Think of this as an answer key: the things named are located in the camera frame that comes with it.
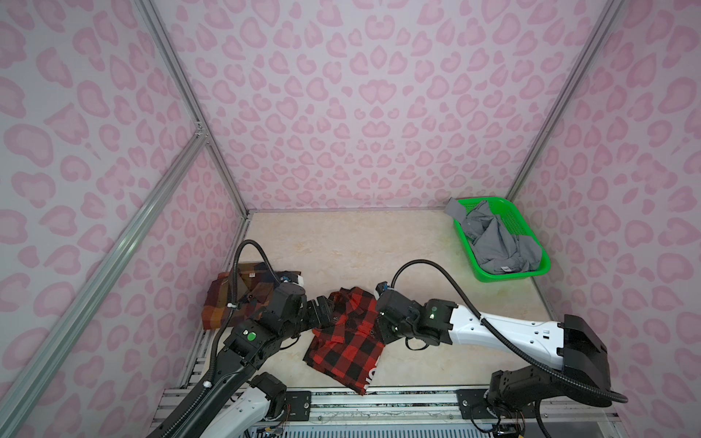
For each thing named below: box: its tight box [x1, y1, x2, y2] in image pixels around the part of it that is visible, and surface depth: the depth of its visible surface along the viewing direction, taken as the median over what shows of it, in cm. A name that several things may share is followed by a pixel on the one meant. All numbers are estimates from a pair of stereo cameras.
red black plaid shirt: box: [303, 286, 386, 396], surface depth 82 cm
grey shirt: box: [444, 198, 543, 274], surface depth 104 cm
